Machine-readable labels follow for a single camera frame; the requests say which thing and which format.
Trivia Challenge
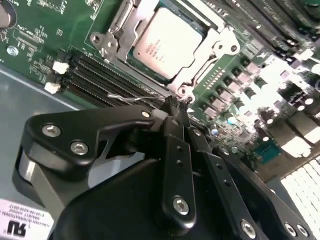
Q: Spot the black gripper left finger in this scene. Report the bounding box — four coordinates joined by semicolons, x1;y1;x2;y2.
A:
11;96;198;225

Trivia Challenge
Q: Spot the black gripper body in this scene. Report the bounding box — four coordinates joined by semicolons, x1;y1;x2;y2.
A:
56;157;235;240

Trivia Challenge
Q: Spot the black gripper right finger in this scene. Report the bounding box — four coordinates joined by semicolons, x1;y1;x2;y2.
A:
179;99;316;240

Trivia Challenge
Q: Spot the metal locking lever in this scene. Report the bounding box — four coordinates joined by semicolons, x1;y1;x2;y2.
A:
106;92;168;101

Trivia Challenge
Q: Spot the metal socket cover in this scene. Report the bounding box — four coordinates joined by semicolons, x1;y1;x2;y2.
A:
109;0;238;98

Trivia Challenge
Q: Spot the silver CPU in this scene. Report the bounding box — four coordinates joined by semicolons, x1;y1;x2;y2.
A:
126;6;205;79

